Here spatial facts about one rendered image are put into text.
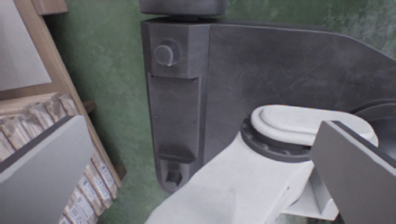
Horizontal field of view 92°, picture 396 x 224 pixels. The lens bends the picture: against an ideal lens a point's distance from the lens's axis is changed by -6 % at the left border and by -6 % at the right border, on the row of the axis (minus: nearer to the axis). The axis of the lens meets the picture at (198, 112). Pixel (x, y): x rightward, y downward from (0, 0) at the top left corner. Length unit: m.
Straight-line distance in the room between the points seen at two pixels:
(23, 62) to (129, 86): 0.35
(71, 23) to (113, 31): 0.15
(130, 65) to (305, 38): 0.52
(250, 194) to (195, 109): 0.26
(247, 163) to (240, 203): 0.07
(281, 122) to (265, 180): 0.10
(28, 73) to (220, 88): 0.66
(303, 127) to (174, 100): 0.28
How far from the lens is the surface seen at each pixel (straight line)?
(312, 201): 0.50
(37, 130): 0.73
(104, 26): 0.75
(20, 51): 0.87
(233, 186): 0.30
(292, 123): 0.36
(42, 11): 0.76
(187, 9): 0.43
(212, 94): 0.49
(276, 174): 0.33
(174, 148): 0.57
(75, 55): 0.85
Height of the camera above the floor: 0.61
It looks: 59 degrees down
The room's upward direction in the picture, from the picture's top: 158 degrees counter-clockwise
